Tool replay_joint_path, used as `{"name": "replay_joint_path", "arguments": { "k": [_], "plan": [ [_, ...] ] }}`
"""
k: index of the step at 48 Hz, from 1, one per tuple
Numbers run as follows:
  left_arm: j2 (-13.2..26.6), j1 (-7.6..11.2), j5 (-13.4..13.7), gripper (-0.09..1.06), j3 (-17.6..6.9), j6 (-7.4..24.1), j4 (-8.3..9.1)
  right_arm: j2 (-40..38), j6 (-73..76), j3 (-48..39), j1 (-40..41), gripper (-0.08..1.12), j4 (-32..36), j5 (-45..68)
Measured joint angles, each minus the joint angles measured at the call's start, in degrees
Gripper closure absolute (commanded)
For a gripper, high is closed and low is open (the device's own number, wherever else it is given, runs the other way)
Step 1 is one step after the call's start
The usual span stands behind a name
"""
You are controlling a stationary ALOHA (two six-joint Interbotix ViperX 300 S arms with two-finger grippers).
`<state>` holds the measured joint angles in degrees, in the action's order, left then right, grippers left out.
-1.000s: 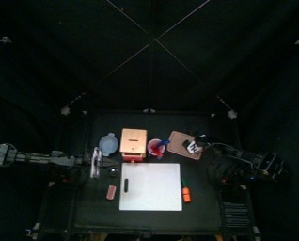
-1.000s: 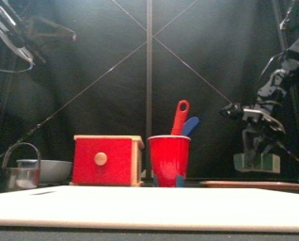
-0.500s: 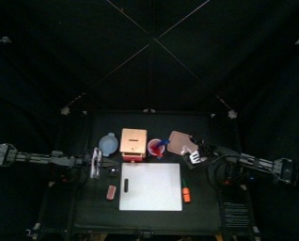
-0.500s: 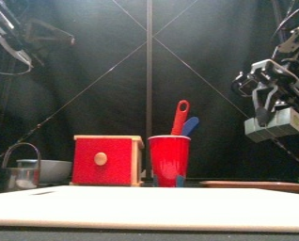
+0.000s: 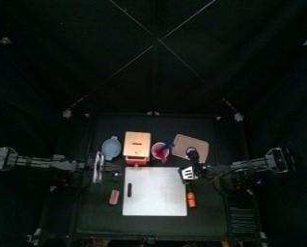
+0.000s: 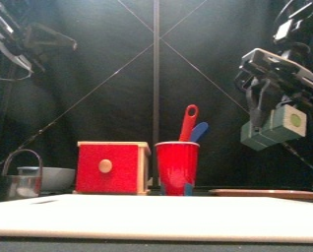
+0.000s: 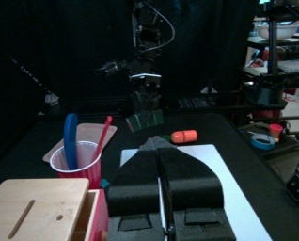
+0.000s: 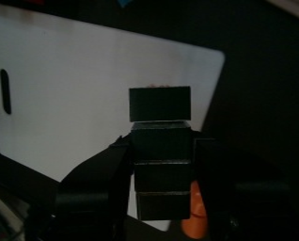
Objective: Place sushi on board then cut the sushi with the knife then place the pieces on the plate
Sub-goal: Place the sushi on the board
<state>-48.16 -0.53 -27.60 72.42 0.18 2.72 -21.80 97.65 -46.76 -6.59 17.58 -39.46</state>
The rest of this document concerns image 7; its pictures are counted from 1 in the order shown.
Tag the flat wooden plate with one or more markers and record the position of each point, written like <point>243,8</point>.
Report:
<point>87,131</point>

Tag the small red cup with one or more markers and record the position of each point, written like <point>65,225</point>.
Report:
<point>275,130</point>

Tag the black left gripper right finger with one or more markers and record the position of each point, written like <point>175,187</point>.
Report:
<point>194,194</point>

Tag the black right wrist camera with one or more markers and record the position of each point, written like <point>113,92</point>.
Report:
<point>110,67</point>

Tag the blue tape roll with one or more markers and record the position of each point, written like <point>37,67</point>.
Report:
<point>263,142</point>

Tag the black box with round holes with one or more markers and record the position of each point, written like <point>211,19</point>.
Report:
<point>298,186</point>

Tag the orange toy carrot green top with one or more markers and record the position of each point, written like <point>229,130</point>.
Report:
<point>185,136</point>

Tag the green toy sushi roll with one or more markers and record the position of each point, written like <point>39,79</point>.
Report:
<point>146,120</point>

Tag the small teal toy piece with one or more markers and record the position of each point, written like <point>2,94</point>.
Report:
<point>105,183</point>

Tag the white bowl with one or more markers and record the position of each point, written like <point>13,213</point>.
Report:
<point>279,31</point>

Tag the black stand pole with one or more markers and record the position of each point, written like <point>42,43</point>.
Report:
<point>273,37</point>

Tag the black vent grille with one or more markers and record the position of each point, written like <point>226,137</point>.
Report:
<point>197,102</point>

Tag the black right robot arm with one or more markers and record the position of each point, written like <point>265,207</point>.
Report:
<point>150,31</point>

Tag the red wooden drawer box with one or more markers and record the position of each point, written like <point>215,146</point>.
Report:
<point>35,207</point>

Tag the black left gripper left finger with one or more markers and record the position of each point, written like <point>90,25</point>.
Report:
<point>135,188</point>

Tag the red plastic cup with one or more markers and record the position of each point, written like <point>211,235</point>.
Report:
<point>87,175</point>

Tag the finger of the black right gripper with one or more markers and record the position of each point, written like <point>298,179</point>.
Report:
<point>154,102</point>
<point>139,102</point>

